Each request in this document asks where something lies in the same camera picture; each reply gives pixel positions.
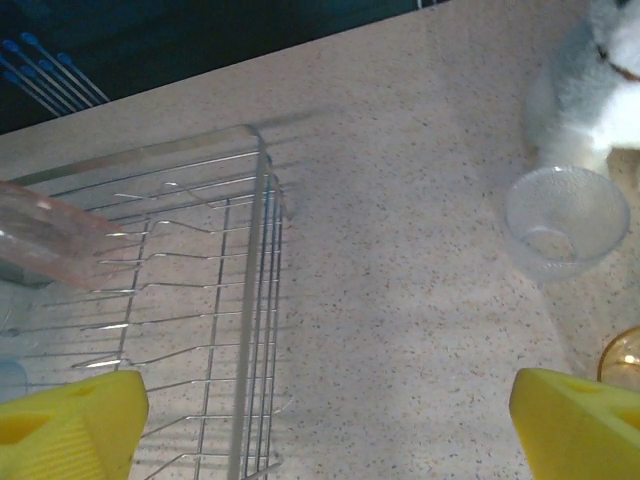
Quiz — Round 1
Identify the red translucent plastic cup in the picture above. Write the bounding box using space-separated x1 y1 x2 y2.
0 179 129 289

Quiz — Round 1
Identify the white plush toy dog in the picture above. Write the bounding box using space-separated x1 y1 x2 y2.
522 0 640 174

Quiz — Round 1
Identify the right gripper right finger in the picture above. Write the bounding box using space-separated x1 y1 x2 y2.
509 367 640 480

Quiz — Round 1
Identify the chrome wire dish rack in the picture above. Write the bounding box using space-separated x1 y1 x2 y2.
0 124 289 480

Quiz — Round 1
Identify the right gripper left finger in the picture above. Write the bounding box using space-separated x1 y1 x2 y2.
0 369 150 480

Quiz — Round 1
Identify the textured clear plastic cup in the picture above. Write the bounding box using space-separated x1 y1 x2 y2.
503 165 631 282

